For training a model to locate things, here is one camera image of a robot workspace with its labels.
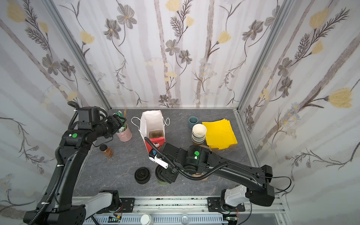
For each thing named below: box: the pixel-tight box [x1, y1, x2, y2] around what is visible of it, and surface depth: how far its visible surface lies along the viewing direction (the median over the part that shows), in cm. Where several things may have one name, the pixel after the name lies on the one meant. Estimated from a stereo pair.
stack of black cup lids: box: [134, 167, 151, 185], surface depth 82 cm
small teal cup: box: [188, 115, 199, 129], surface depth 107 cm
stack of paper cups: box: [191, 123, 207, 144], surface depth 87 cm
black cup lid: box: [155, 164, 165, 182], surface depth 54 cm
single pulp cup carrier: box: [149, 129, 164, 139], surface depth 102 cm
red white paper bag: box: [139, 110, 166, 157], surface depth 88 cm
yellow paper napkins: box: [201, 118, 238, 150], surface depth 102 cm
